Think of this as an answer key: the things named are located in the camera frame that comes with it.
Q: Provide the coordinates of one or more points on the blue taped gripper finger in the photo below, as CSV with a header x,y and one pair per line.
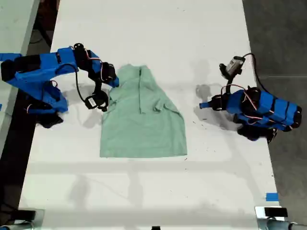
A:
x,y
206,107
116,81
109,84
206,104

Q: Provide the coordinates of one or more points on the pale green T-shirt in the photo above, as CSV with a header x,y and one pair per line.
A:
x,y
144,124

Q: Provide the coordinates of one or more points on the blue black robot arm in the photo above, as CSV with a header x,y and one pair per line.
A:
x,y
31,74
271,107

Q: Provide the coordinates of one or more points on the short blue tape strip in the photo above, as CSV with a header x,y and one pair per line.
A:
x,y
272,197

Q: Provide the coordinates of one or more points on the pale side table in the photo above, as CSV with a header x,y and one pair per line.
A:
x,y
12,24

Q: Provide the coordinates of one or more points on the small black box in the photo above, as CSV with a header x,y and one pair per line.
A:
x,y
26,215
275,212

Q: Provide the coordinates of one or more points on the black camera stalk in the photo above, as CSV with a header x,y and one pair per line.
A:
x,y
97,87
229,83

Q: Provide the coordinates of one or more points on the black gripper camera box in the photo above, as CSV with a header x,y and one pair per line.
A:
x,y
92,101
232,65

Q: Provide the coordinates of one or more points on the metal table clamp bracket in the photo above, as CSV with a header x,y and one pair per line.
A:
x,y
260,220
40,219

